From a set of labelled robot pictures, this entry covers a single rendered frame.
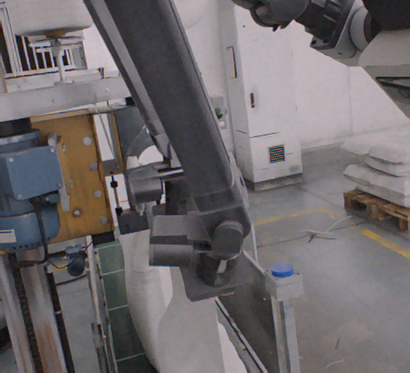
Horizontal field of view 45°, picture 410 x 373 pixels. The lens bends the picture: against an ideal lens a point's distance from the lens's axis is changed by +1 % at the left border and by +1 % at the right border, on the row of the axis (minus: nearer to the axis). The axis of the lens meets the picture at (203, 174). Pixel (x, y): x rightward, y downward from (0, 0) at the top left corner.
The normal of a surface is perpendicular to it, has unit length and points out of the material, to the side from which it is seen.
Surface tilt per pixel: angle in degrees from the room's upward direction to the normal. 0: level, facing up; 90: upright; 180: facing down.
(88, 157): 90
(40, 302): 90
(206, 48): 90
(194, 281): 46
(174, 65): 117
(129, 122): 90
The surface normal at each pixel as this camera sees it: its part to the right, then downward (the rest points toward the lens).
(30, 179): 0.64, 0.09
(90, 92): 0.80, 0.03
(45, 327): 0.26, 0.19
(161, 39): 0.07, 0.65
